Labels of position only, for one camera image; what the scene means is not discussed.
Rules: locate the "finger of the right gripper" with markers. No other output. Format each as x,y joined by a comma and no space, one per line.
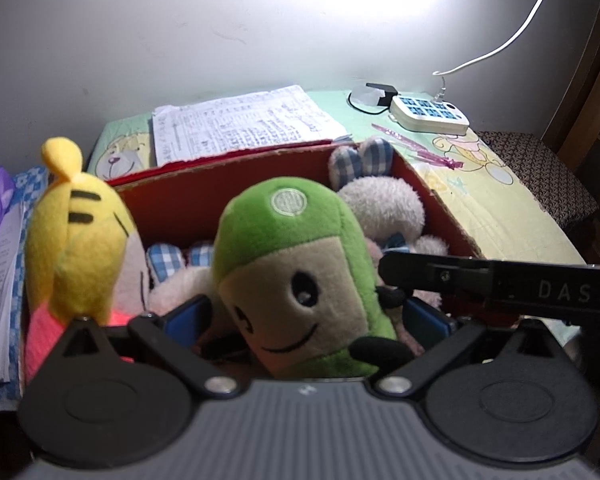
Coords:
468,286

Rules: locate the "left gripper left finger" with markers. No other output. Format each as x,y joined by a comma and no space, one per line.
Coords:
166,341

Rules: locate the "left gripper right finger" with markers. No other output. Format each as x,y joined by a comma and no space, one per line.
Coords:
443,339

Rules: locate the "white plush bunny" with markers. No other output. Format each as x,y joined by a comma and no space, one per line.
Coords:
391,215

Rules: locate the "green plush toy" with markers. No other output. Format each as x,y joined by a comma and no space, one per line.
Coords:
281,265

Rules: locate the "pink plush bunny checkered ears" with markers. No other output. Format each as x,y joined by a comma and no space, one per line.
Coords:
175,281

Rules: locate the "yellow cartoon baby blanket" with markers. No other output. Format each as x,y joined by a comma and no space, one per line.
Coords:
492,205

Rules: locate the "brown patterned chair cushion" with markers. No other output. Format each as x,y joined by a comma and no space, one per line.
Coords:
555,187

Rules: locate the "red cardboard box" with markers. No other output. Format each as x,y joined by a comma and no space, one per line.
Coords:
185,207

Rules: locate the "yellow tiger plush toy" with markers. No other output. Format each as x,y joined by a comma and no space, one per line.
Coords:
84,256

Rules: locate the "white power strip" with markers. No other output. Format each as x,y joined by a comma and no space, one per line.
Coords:
428,116

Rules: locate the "black charger plug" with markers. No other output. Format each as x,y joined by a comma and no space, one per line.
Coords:
381,95

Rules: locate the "stack of printed papers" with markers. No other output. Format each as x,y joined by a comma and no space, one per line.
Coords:
262,119

